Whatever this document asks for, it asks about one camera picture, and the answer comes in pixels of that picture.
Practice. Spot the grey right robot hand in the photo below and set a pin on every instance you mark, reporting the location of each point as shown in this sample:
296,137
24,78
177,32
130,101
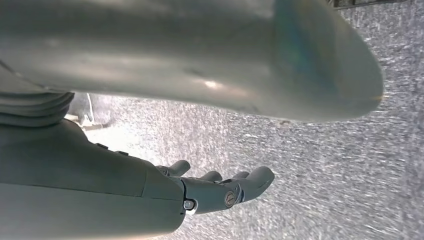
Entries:
165,49

